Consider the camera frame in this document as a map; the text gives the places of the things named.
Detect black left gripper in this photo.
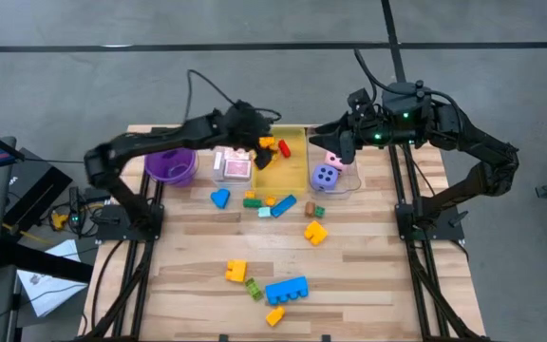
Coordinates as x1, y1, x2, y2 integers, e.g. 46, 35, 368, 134
223, 99, 274, 171

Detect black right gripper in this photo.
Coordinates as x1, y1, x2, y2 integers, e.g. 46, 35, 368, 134
308, 111, 388, 165

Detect pink foam die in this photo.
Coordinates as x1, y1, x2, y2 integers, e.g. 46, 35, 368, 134
324, 150, 350, 173

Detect orange print card pack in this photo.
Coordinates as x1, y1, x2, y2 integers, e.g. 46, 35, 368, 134
223, 147, 252, 162

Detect pink backed card pack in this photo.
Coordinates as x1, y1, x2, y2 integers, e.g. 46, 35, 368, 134
222, 159, 253, 180

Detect purple foam die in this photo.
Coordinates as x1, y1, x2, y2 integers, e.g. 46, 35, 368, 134
311, 163, 340, 193

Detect large blue studded block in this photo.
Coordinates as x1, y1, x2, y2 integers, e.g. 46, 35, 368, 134
264, 275, 311, 306

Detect yellow translucent plastic bin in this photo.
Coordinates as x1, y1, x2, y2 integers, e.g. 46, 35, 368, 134
253, 126, 309, 197

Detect small clear plastic bin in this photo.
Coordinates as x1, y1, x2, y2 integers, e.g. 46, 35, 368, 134
211, 144, 255, 189

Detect blue flat long brick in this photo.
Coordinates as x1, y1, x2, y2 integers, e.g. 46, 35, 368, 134
271, 194, 298, 219

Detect blue heart toy block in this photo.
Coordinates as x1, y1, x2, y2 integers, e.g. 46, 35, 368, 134
210, 188, 233, 210

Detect purple plastic bucket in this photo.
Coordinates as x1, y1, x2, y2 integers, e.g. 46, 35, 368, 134
143, 146, 199, 188

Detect lime green toy brick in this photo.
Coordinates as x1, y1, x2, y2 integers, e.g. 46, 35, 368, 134
244, 276, 264, 301

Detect black power adapter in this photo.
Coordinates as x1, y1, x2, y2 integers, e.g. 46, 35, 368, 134
83, 187, 113, 205

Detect black power strip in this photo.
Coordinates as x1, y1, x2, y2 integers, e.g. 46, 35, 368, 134
67, 185, 83, 238

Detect white paper sheet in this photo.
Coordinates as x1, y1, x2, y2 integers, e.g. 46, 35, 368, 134
15, 269, 89, 318
44, 238, 83, 263

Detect black computer case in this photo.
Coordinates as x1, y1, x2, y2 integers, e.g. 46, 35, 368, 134
6, 147, 74, 232

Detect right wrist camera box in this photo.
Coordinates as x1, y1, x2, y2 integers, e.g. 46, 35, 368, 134
348, 87, 375, 115

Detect large clear handled bin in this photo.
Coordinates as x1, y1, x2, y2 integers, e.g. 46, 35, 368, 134
306, 123, 363, 197

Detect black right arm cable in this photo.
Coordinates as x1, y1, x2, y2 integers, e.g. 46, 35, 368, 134
352, 47, 467, 143

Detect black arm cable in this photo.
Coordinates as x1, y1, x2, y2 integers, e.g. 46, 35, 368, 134
352, 47, 467, 143
182, 69, 283, 123

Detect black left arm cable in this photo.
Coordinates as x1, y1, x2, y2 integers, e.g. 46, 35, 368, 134
182, 69, 283, 123

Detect thick black cable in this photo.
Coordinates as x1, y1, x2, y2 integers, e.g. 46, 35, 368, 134
90, 239, 127, 333

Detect yellow cable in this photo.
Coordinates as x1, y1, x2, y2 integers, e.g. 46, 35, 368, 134
1, 221, 55, 247

